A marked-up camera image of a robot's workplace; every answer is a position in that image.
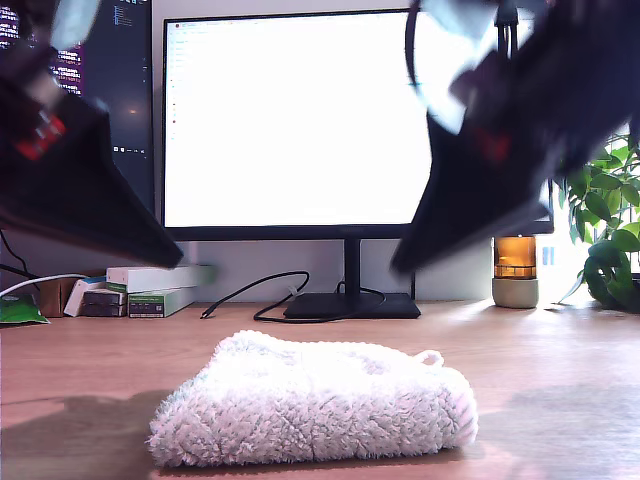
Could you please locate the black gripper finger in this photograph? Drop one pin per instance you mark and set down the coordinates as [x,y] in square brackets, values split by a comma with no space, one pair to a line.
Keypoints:
[75,200]
[465,200]

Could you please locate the grey tea towel white hem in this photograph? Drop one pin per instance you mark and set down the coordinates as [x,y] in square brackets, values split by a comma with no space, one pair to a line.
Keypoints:
[310,410]

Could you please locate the brown wooden block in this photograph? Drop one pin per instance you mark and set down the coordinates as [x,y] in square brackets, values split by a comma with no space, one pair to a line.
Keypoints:
[52,297]

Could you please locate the small white blue box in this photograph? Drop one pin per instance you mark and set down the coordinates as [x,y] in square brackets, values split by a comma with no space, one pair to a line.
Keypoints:
[75,300]

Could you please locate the amber glass jar grey base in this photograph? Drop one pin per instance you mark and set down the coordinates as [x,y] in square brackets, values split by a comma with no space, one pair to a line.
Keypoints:
[515,295]

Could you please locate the long white box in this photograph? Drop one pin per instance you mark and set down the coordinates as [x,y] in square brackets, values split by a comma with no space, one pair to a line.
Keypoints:
[150,277]

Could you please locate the small dark box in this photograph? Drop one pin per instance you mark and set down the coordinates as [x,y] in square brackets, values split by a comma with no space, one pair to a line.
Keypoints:
[102,305]

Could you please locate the green packet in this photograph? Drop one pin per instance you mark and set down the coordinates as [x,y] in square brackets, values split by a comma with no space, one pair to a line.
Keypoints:
[17,312]

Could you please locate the green and white box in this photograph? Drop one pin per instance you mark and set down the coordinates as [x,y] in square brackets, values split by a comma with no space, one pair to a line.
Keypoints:
[150,305]

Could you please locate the dark terminal monitor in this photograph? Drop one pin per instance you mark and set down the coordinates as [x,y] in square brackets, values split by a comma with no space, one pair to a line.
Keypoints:
[130,75]

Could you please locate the green houseplant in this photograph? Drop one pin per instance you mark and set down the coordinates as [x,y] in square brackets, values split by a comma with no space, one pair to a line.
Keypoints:
[610,225]

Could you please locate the large monitor white screen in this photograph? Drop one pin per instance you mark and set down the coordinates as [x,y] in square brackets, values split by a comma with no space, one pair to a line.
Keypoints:
[300,125]

